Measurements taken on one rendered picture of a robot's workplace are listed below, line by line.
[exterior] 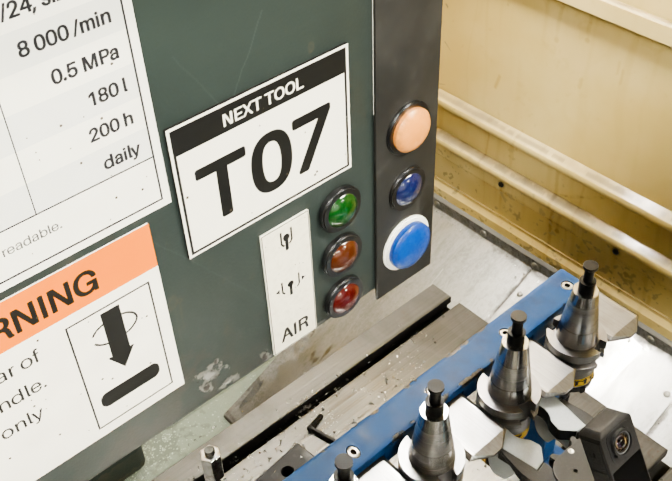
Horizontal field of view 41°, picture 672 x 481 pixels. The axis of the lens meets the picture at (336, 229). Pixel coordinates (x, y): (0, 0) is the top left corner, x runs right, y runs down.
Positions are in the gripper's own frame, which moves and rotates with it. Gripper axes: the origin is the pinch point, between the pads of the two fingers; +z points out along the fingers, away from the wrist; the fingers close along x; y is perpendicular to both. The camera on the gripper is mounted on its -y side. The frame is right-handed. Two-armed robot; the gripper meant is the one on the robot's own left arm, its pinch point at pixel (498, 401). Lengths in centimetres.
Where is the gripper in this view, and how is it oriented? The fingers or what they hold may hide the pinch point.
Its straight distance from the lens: 96.3
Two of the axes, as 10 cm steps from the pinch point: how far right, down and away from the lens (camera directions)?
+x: 7.5, -4.4, 5.0
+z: -6.6, -4.8, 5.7
